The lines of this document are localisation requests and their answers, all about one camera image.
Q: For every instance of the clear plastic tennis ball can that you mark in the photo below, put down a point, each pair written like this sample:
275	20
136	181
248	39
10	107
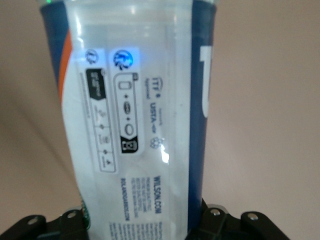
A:
150	100

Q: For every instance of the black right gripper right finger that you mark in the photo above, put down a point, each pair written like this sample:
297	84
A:
215	225

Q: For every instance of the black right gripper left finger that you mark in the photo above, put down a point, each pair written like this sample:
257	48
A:
50	227

